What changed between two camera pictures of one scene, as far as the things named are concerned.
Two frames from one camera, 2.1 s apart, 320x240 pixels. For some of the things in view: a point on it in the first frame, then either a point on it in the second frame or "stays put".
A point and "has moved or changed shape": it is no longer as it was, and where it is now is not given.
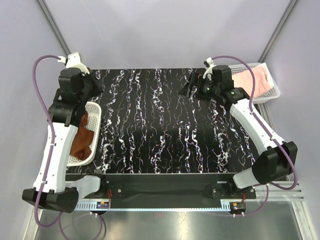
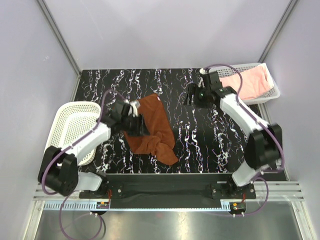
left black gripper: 98,88 → 140,128
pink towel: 263,80 stays put
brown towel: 81,149 has moved or changed shape
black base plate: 173,186 stays put
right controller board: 237,207 stays put
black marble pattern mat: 148,126 stays put
